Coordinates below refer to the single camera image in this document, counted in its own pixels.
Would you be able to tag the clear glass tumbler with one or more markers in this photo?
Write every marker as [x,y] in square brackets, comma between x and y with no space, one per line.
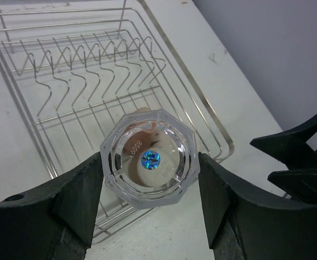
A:
[116,152]

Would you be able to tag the pink mug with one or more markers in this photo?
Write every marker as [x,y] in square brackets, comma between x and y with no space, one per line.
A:
[145,134]

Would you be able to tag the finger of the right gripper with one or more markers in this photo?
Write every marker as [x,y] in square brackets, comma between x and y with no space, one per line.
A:
[290,147]
[299,184]

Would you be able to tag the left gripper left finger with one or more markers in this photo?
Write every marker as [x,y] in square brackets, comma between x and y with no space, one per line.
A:
[55,220]

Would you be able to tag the metal wire dish rack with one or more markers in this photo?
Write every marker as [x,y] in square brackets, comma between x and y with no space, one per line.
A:
[74,68]

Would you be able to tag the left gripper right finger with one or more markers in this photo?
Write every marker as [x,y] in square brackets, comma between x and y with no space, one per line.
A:
[244,221]

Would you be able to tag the brown and white cup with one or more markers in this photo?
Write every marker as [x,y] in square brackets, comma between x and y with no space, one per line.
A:
[155,164]

